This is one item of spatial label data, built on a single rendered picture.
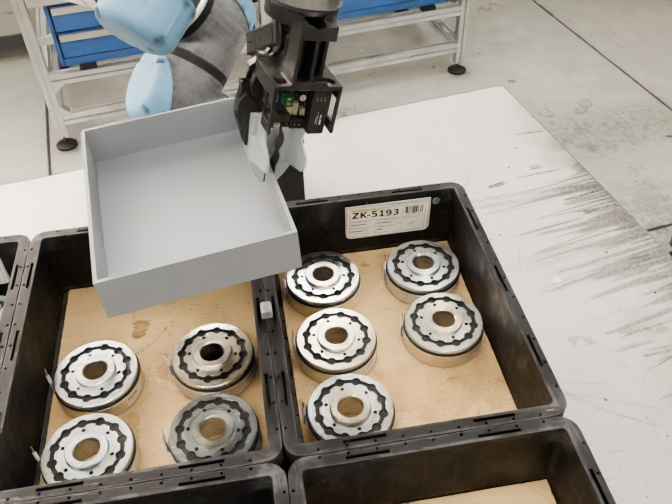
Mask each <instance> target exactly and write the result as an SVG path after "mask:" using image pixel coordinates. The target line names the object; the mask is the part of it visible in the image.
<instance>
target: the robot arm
mask: <svg viewBox="0 0 672 504"><path fill-rule="evenodd" d="M65 1H69V2H72V3H76V4H79V5H83V6H86V7H90V8H93V9H95V17H96V19H97V20H98V22H99V23H100V24H101V25H102V26H103V27H104V28H105V29H106V30H107V31H109V32H110V33H111V34H113V35H114V36H116V37H117V38H119V39H120V40H122V41H124V42H125V43H127V44H129V45H131V46H133V47H136V48H139V49H140V50H142V51H144V52H146V53H145V54H144V55H143V56H142V57H141V60H140V62H138V63H137V65H136V67H135V68H134V71H133V73H132V75H131V78H130V81H129V84H128V88H127V93H126V109H127V112H128V114H129V116H130V118H131V119H134V118H139V117H143V116H148V115H152V114H157V113H162V112H166V111H171V110H175V109H180V108H184V107H189V106H194V105H198V104H203V103H207V102H212V101H216V100H221V99H226V98H230V97H228V96H227V95H225V94H224V93H222V90H223V88H224V86H225V84H226V82H227V80H228V78H229V76H230V74H231V72H232V70H233V68H234V66H235V64H236V61H237V59H238V57H239V55H240V53H241V51H242V49H243V47H244V45H245V43H246V48H247V56H253V57H252V58H251V59H249V60H248V61H247V65H248V66H249V69H248V71H247V73H246V77H245V78H239V87H238V90H237V93H236V96H235V100H234V115H235V119H236V122H237V126H238V129H239V133H240V136H241V139H242V142H243V145H244V149H245V152H246V155H247V158H248V161H249V164H250V166H251V168H252V170H253V172H254V174H255V175H256V177H257V178H258V179H259V181H260V182H264V181H265V174H266V173H268V171H269V161H270V165H271V167H272V170H273V172H274V175H275V177H276V180H277V179H278V178H279V177H280V176H281V175H282V174H283V173H284V172H285V171H286V170H287V168H288V167H289V165H291V166H293V167H294V168H295V169H297V170H298V171H300V172H303V171H304V170H305V168H306V165H307V156H306V152H305V148H304V144H303V137H304V133H305V132H306V134H321V133H322V132H323V128H324V126H325V127H326V128H327V130H328V131H329V133H333V129H334V125H335V120H336V116H337V111H338V107H339V103H340V98H341V94H342V89H343V86H342V85H341V84H340V83H339V81H338V80H337V79H336V77H335V76H334V75H333V74H332V72H331V71H330V70H329V69H328V67H327V66H326V65H325V61H326V56H327V51H328V46H329V42H337V37H338V32H339V27H338V26H337V20H338V16H339V11H340V7H341V6H342V4H343V0H265V2H264V11H265V13H266V14H267V15H268V16H270V17H271V18H272V19H274V20H275V21H272V22H270V23H268V24H266V25H263V26H261V27H258V28H256V29H254V30H252V28H253V26H254V23H255V21H256V11H255V7H254V5H253V3H252V1H251V0H65ZM251 30H252V31H251ZM332 94H333V95H334V96H335V98H336V101H335V105H334V110H333V114H332V119H331V118H330V116H329V115H328V111H329V106H330V101H331V97H332ZM273 153H274V154H273Z"/></svg>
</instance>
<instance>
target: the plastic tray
mask: <svg viewBox="0 0 672 504"><path fill-rule="evenodd" d="M234 100H235V97H230V98H226V99H221V100H216V101H212V102H207V103H203V104H198V105H194V106H189V107H184V108H180V109H175V110H171V111H166V112H162V113H157V114H152V115H148V116H143V117H139V118H134V119H129V120H125V121H120V122H116V123H111V124H107V125H102V126H97V127H93V128H88V129H84V130H81V142H82V155H83V167H84V180H85V192H86V205H87V217H88V230H89V242H90V255H91V267H92V280H93V285H94V288H95V290H96V292H97V294H98V297H99V299H100V301H101V303H102V305H103V308H104V310H105V312H106V314H107V317H108V318H111V317H115V316H119V315H123V314H126V313H130V312H134V311H138V310H142V309H145V308H149V307H153V306H157V305H160V304H164V303H168V302H172V301H176V300H179V299H183V298H187V297H191V296H194V295H198V294H202V293H206V292H210V291H213V290H217V289H221V288H225V287H228V286H232V285H236V284H240V283H244V282H247V281H251V280H255V279H259V278H262V277H266V276H270V275H274V274H278V273H281V272H285V271H289V270H293V269H296V268H300V267H302V261H301V253H300V246H299V239H298V232H297V229H296V227H295V224H294V222H293V219H292V217H291V214H290V212H289V210H288V207H287V205H286V202H285V200H284V197H283V195H282V192H281V190H280V187H279V185H278V182H277V180H276V177H275V175H274V172H273V170H272V167H271V165H270V163H269V171H268V173H266V174H265V181H264V182H260V181H259V179H258V178H257V177H256V175H255V174H254V172H253V170H252V168H251V166H250V164H249V161H248V158H247V155H246V152H245V149H244V145H243V142H242V139H241V136H240V133H239V129H238V126H237V122H236V119H235V115H234Z"/></svg>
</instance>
